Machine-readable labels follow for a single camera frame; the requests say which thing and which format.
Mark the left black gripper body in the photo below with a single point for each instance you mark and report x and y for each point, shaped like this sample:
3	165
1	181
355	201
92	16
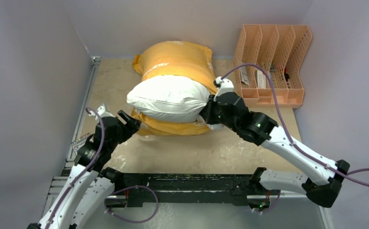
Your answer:
122	136

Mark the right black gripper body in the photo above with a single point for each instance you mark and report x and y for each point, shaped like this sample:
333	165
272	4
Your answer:
215	115

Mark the white pillow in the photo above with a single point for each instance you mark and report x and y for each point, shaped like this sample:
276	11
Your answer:
169	98

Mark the orange cartoon pillowcase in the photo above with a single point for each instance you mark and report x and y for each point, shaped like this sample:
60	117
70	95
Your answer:
174	58

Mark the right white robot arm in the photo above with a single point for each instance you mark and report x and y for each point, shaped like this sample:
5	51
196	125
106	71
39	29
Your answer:
320	178

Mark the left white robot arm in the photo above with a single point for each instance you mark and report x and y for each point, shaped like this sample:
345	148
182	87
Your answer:
89	183

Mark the marker pen pack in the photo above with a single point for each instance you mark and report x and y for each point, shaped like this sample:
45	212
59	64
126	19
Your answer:
79	142

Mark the white paper packet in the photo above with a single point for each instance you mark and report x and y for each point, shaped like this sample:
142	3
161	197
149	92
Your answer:
244	76

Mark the white label box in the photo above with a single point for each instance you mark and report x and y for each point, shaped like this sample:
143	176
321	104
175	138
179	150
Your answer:
260	79

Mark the pink plastic file organizer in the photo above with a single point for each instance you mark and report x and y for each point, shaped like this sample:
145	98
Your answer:
278	51

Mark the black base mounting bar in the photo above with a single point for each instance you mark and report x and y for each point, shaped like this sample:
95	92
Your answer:
135	189

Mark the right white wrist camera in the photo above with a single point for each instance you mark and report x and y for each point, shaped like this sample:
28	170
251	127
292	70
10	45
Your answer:
223	85

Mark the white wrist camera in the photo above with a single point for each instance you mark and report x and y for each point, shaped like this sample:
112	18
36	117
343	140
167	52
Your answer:
223	85
101	112

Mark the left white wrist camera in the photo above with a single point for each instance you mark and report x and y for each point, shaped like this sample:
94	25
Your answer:
101	112

